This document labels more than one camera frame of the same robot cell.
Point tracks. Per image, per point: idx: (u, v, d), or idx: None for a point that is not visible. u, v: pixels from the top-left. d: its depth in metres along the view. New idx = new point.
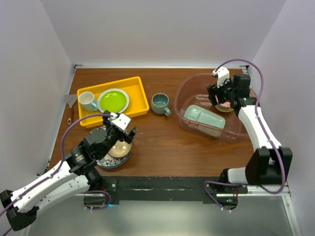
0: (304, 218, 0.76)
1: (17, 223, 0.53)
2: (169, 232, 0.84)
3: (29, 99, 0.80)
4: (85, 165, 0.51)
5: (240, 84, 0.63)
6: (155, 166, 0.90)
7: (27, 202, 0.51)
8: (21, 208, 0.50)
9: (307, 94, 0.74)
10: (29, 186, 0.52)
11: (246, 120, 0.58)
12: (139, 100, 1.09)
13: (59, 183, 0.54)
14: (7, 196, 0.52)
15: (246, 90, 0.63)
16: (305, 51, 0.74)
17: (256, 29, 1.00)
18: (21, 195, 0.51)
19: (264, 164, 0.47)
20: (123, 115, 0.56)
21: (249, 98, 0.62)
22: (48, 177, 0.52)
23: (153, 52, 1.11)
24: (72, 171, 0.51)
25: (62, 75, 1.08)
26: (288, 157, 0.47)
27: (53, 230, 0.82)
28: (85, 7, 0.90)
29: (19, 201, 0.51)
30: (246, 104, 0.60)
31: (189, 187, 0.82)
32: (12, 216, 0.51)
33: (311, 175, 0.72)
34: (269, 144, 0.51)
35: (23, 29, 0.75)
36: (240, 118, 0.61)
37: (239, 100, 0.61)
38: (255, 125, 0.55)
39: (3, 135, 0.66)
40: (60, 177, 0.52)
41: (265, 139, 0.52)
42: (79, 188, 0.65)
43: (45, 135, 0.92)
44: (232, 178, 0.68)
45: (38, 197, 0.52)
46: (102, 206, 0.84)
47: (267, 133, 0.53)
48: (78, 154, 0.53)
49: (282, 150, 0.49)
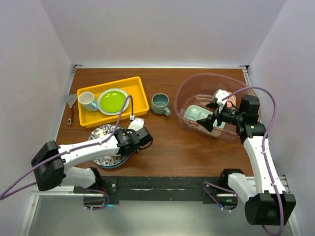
0: (305, 218, 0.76)
1: (49, 180, 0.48)
2: (170, 232, 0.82)
3: (28, 99, 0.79)
4: (128, 145, 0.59)
5: (249, 109, 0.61)
6: (155, 166, 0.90)
7: (75, 158, 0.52)
8: (67, 162, 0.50)
9: (306, 94, 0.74)
10: (78, 144, 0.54)
11: (251, 153, 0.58)
12: (139, 100, 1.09)
13: (102, 152, 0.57)
14: (53, 147, 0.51)
15: (255, 115, 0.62)
16: (306, 50, 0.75)
17: (255, 30, 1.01)
18: (71, 149, 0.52)
19: (265, 209, 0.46)
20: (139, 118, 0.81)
21: (257, 126, 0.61)
22: (98, 143, 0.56)
23: (153, 52, 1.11)
24: (118, 146, 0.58)
25: (62, 75, 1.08)
26: (290, 204, 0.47)
27: (52, 230, 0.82)
28: (85, 8, 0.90)
29: (67, 155, 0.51)
30: (253, 135, 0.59)
31: (189, 187, 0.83)
32: (56, 167, 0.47)
33: (311, 175, 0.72)
34: (273, 188, 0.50)
35: (23, 29, 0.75)
36: (245, 146, 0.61)
37: (246, 128, 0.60)
38: (260, 160, 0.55)
39: (3, 133, 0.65)
40: (108, 146, 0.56)
41: (268, 183, 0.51)
42: (89, 178, 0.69)
43: (44, 135, 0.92)
44: (232, 185, 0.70)
45: (80, 159, 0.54)
46: (102, 206, 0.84)
47: (272, 175, 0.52)
48: (124, 134, 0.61)
49: (285, 197, 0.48)
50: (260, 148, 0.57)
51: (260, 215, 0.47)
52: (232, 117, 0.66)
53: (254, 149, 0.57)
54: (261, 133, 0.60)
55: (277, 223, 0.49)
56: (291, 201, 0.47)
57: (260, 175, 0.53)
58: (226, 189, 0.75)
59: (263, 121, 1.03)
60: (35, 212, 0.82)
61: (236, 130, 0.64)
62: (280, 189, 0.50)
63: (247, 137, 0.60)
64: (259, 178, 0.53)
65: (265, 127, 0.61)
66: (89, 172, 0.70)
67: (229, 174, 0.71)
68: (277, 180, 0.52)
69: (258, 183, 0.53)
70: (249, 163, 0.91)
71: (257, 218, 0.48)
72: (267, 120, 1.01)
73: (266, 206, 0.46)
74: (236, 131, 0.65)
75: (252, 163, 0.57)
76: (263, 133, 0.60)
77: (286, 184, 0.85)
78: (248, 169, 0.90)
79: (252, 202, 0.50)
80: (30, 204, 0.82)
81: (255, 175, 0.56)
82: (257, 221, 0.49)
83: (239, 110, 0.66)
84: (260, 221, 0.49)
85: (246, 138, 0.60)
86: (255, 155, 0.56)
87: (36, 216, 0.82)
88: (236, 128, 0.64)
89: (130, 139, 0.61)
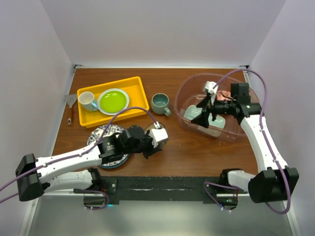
0: (304, 218, 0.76)
1: (27, 192, 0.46)
2: (170, 232, 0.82)
3: (28, 99, 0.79)
4: (113, 156, 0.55)
5: (240, 91, 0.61)
6: (155, 166, 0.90)
7: (51, 172, 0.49)
8: (43, 176, 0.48)
9: (306, 94, 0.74)
10: (56, 157, 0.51)
11: (249, 132, 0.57)
12: (139, 100, 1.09)
13: (83, 164, 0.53)
14: (31, 161, 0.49)
15: (247, 96, 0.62)
16: (306, 50, 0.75)
17: (255, 30, 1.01)
18: (47, 163, 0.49)
19: (270, 186, 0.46)
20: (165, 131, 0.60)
21: (252, 105, 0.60)
22: (78, 155, 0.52)
23: (153, 52, 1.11)
24: (101, 157, 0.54)
25: (62, 75, 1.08)
26: (293, 178, 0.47)
27: (52, 230, 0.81)
28: (85, 8, 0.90)
29: (44, 169, 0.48)
30: (249, 115, 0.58)
31: (190, 187, 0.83)
32: (31, 182, 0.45)
33: (311, 175, 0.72)
34: (275, 164, 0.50)
35: (23, 29, 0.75)
36: (243, 126, 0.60)
37: (242, 108, 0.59)
38: (259, 138, 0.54)
39: (3, 132, 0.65)
40: (88, 158, 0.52)
41: (270, 159, 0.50)
42: (84, 182, 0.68)
43: (44, 136, 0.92)
44: (233, 181, 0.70)
45: (59, 172, 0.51)
46: (102, 206, 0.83)
47: (272, 150, 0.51)
48: (110, 143, 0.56)
49: (288, 171, 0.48)
50: (258, 127, 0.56)
51: (265, 192, 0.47)
52: (225, 106, 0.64)
53: (252, 129, 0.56)
54: (257, 112, 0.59)
55: (282, 198, 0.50)
56: (294, 174, 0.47)
57: (262, 153, 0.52)
58: (231, 187, 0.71)
59: None
60: (35, 212, 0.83)
61: (233, 113, 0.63)
62: (282, 164, 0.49)
63: (243, 116, 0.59)
64: (260, 156, 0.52)
65: (260, 105, 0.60)
66: (84, 175, 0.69)
67: (228, 172, 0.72)
68: (278, 155, 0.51)
69: (260, 161, 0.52)
70: (249, 163, 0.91)
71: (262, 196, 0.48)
72: (267, 121, 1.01)
73: (270, 183, 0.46)
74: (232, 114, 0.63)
75: (251, 142, 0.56)
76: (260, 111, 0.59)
77: None
78: (249, 169, 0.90)
79: (256, 181, 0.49)
80: (31, 204, 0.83)
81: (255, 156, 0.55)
82: (262, 198, 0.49)
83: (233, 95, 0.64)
84: (264, 199, 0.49)
85: (243, 118, 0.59)
86: (254, 133, 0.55)
87: (36, 216, 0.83)
88: (232, 111, 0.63)
89: (116, 149, 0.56)
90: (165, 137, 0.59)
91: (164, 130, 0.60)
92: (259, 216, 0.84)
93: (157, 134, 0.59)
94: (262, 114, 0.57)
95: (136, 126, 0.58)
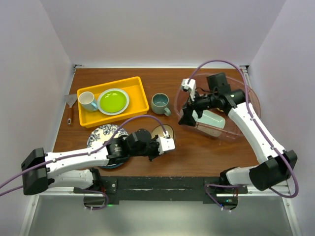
0: (305, 218, 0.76)
1: (33, 187, 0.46)
2: (170, 232, 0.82)
3: (28, 99, 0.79)
4: (119, 158, 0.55)
5: (218, 81, 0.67)
6: (155, 166, 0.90)
7: (59, 168, 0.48)
8: (51, 171, 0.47)
9: (306, 94, 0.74)
10: (66, 153, 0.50)
11: (241, 123, 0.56)
12: (139, 100, 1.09)
13: (91, 163, 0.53)
14: (41, 154, 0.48)
15: (225, 86, 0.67)
16: (306, 50, 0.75)
17: (255, 30, 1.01)
18: (57, 158, 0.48)
19: (274, 173, 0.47)
20: (172, 141, 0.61)
21: (235, 93, 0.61)
22: (86, 153, 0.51)
23: (153, 53, 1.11)
24: (108, 158, 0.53)
25: (62, 75, 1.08)
26: (293, 160, 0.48)
27: (52, 230, 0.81)
28: (85, 8, 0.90)
29: (53, 164, 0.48)
30: (236, 104, 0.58)
31: (190, 187, 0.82)
32: (39, 177, 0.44)
33: (311, 175, 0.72)
34: (274, 151, 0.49)
35: (23, 29, 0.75)
36: (232, 117, 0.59)
37: (227, 98, 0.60)
38: (252, 127, 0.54)
39: (3, 132, 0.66)
40: (96, 158, 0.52)
41: (268, 147, 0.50)
42: (85, 181, 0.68)
43: (44, 135, 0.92)
44: (234, 180, 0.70)
45: (67, 169, 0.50)
46: (102, 206, 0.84)
47: (268, 137, 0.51)
48: (117, 145, 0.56)
49: (287, 155, 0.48)
50: (249, 116, 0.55)
51: (270, 180, 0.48)
52: (206, 100, 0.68)
53: (242, 119, 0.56)
54: (241, 100, 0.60)
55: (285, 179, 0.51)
56: (293, 156, 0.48)
57: (258, 142, 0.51)
58: (232, 185, 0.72)
59: (264, 121, 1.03)
60: (35, 212, 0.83)
61: (219, 106, 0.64)
62: (280, 149, 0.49)
63: (231, 107, 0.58)
64: (257, 145, 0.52)
65: (241, 92, 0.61)
66: (86, 175, 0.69)
67: (226, 173, 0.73)
68: (274, 141, 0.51)
69: (258, 150, 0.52)
70: (249, 163, 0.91)
71: (267, 184, 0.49)
72: (267, 121, 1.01)
73: (274, 170, 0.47)
74: (218, 107, 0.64)
75: (244, 132, 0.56)
76: (244, 99, 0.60)
77: (286, 184, 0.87)
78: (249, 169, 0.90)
79: (258, 169, 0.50)
80: (30, 204, 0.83)
81: (251, 145, 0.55)
82: (267, 185, 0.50)
83: (215, 88, 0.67)
84: (269, 185, 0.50)
85: (231, 108, 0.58)
86: (246, 123, 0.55)
87: (36, 216, 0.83)
88: (218, 104, 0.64)
89: (123, 151, 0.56)
90: (171, 148, 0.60)
91: (172, 140, 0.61)
92: (259, 216, 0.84)
93: (164, 144, 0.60)
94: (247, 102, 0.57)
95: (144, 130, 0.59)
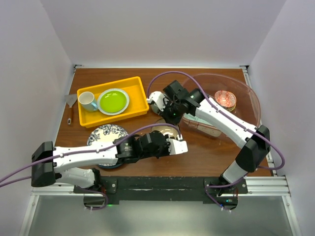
0: (305, 218, 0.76)
1: (40, 180, 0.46)
2: (170, 232, 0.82)
3: (28, 99, 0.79)
4: (129, 158, 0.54)
5: (175, 91, 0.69)
6: (155, 167, 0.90)
7: (66, 164, 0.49)
8: (58, 166, 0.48)
9: (306, 94, 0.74)
10: (74, 148, 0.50)
11: (209, 117, 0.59)
12: (139, 100, 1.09)
13: (98, 161, 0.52)
14: (49, 148, 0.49)
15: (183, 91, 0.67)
16: (306, 50, 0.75)
17: (255, 30, 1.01)
18: (65, 154, 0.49)
19: (256, 151, 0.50)
20: (185, 144, 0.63)
21: (193, 93, 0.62)
22: (94, 151, 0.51)
23: (154, 53, 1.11)
24: (117, 157, 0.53)
25: (62, 75, 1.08)
26: (266, 133, 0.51)
27: (52, 230, 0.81)
28: (85, 8, 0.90)
29: (60, 159, 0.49)
30: (197, 103, 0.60)
31: (189, 187, 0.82)
32: (46, 171, 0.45)
33: (311, 174, 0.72)
34: (248, 132, 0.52)
35: (23, 29, 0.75)
36: (199, 116, 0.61)
37: (187, 101, 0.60)
38: (221, 118, 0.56)
39: (3, 132, 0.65)
40: (105, 156, 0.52)
41: (242, 130, 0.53)
42: (87, 180, 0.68)
43: (44, 135, 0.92)
44: (232, 179, 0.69)
45: (75, 164, 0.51)
46: (102, 206, 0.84)
47: (238, 122, 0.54)
48: (128, 144, 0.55)
49: (260, 130, 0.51)
50: (214, 109, 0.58)
51: (255, 159, 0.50)
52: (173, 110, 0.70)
53: (209, 114, 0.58)
54: (201, 97, 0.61)
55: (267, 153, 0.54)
56: (265, 130, 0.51)
57: (232, 129, 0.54)
58: (231, 183, 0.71)
59: (264, 121, 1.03)
60: (35, 212, 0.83)
61: (183, 110, 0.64)
62: (252, 128, 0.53)
63: (195, 107, 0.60)
64: (232, 133, 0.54)
65: (198, 89, 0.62)
66: (89, 175, 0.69)
67: (223, 175, 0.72)
68: (244, 123, 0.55)
69: (235, 137, 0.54)
70: None
71: (255, 163, 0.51)
72: (267, 121, 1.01)
73: (255, 149, 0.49)
74: (182, 111, 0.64)
75: (215, 125, 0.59)
76: (203, 95, 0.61)
77: (286, 184, 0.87)
78: None
79: (241, 155, 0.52)
80: (30, 204, 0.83)
81: (227, 134, 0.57)
82: (255, 164, 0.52)
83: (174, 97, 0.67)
84: (257, 163, 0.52)
85: (196, 109, 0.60)
86: (213, 116, 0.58)
87: (36, 216, 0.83)
88: (181, 110, 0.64)
89: (133, 151, 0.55)
90: (183, 151, 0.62)
91: (185, 144, 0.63)
92: (258, 216, 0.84)
93: (177, 148, 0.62)
94: (206, 97, 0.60)
95: (158, 132, 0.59)
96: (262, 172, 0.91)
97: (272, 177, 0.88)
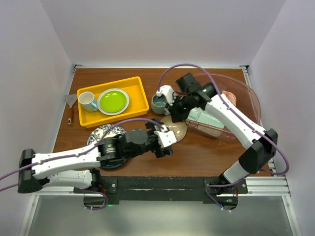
0: (304, 218, 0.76)
1: (23, 188, 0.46)
2: (169, 232, 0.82)
3: (28, 99, 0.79)
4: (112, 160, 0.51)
5: (186, 82, 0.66)
6: (154, 167, 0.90)
7: (45, 170, 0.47)
8: (37, 174, 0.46)
9: (306, 95, 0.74)
10: (53, 154, 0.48)
11: (218, 114, 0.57)
12: (139, 100, 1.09)
13: (80, 165, 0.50)
14: (30, 156, 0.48)
15: (195, 83, 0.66)
16: (306, 50, 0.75)
17: (255, 30, 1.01)
18: (43, 161, 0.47)
19: (260, 155, 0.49)
20: (172, 133, 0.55)
21: (205, 87, 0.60)
22: (75, 155, 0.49)
23: (154, 53, 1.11)
24: (98, 160, 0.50)
25: (62, 75, 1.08)
26: (274, 137, 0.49)
27: (52, 231, 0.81)
28: (85, 8, 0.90)
29: (39, 166, 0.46)
30: (209, 98, 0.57)
31: (190, 187, 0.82)
32: (25, 179, 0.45)
33: (311, 174, 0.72)
34: (256, 134, 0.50)
35: (23, 29, 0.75)
36: (207, 110, 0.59)
37: (200, 94, 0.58)
38: (230, 115, 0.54)
39: (3, 132, 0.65)
40: (85, 160, 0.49)
41: (250, 131, 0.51)
42: (83, 182, 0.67)
43: (44, 135, 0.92)
44: (232, 179, 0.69)
45: (55, 170, 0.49)
46: (102, 206, 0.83)
47: (247, 122, 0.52)
48: (110, 145, 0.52)
49: (268, 133, 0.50)
50: (225, 106, 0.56)
51: (258, 162, 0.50)
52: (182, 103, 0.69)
53: (219, 110, 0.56)
54: (213, 92, 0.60)
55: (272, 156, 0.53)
56: (274, 133, 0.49)
57: (240, 129, 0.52)
58: (231, 183, 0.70)
59: (264, 121, 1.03)
60: (35, 212, 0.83)
61: (193, 104, 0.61)
62: (261, 130, 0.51)
63: (206, 102, 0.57)
64: (239, 132, 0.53)
65: (211, 84, 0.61)
66: (84, 176, 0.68)
67: (223, 174, 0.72)
68: (253, 124, 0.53)
69: (241, 136, 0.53)
70: None
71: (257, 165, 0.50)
72: (267, 121, 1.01)
73: (259, 152, 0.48)
74: (192, 105, 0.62)
75: (224, 122, 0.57)
76: (215, 91, 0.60)
77: (286, 184, 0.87)
78: None
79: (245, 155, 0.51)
80: (31, 204, 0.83)
81: (234, 133, 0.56)
82: (257, 167, 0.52)
83: (186, 89, 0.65)
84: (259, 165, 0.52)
85: (206, 103, 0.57)
86: (223, 113, 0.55)
87: (36, 216, 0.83)
88: (191, 103, 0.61)
89: (117, 152, 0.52)
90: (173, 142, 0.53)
91: (172, 133, 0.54)
92: (259, 216, 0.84)
93: (164, 140, 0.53)
94: (219, 93, 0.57)
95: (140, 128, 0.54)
96: (262, 172, 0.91)
97: (273, 177, 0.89)
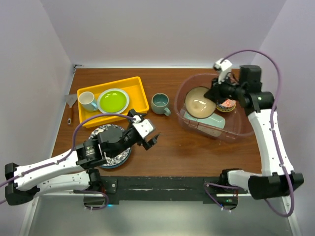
0: (305, 218, 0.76)
1: (12, 199, 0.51)
2: (169, 232, 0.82)
3: (29, 99, 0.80)
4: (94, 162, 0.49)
5: (251, 77, 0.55)
6: (154, 167, 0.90)
7: (27, 181, 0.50)
8: (20, 186, 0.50)
9: (306, 95, 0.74)
10: (33, 165, 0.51)
11: (258, 129, 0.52)
12: (139, 100, 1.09)
13: (62, 172, 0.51)
14: (11, 169, 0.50)
15: (258, 83, 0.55)
16: (306, 50, 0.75)
17: (255, 30, 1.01)
18: (24, 173, 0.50)
19: (273, 190, 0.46)
20: (147, 123, 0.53)
21: (264, 96, 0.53)
22: (54, 163, 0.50)
23: (154, 53, 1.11)
24: (78, 164, 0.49)
25: (62, 75, 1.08)
26: (299, 182, 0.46)
27: (52, 231, 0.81)
28: (85, 8, 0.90)
29: (20, 178, 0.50)
30: (260, 110, 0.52)
31: (190, 187, 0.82)
32: (8, 192, 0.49)
33: (311, 175, 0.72)
34: (281, 169, 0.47)
35: (23, 30, 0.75)
36: (250, 119, 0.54)
37: (252, 100, 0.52)
38: (267, 138, 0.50)
39: (3, 133, 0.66)
40: (65, 166, 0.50)
41: (277, 163, 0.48)
42: (80, 184, 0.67)
43: (44, 135, 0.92)
44: (233, 181, 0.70)
45: (40, 179, 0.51)
46: (102, 206, 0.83)
47: (280, 154, 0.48)
48: (89, 147, 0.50)
49: (294, 176, 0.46)
50: (269, 125, 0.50)
51: (267, 193, 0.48)
52: (231, 89, 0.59)
53: (262, 126, 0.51)
54: (268, 104, 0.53)
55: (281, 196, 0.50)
56: (299, 179, 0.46)
57: (268, 156, 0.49)
58: (231, 183, 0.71)
59: None
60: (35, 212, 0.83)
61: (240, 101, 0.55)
62: (289, 169, 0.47)
63: (253, 110, 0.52)
64: (266, 160, 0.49)
65: (272, 96, 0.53)
66: (81, 178, 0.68)
67: (227, 171, 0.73)
68: (285, 159, 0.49)
69: (265, 162, 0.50)
70: (249, 163, 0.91)
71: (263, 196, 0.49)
72: None
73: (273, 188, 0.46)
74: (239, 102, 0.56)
75: (258, 138, 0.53)
76: (270, 104, 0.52)
77: None
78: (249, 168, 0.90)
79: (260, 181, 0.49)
80: (31, 204, 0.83)
81: (260, 153, 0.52)
82: (261, 197, 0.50)
83: (244, 83, 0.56)
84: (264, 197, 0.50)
85: (253, 111, 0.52)
86: (262, 132, 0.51)
87: (36, 216, 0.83)
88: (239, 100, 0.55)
89: (98, 153, 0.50)
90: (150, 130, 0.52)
91: (146, 123, 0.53)
92: (259, 217, 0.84)
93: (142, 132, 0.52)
94: (273, 109, 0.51)
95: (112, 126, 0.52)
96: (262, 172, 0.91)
97: None
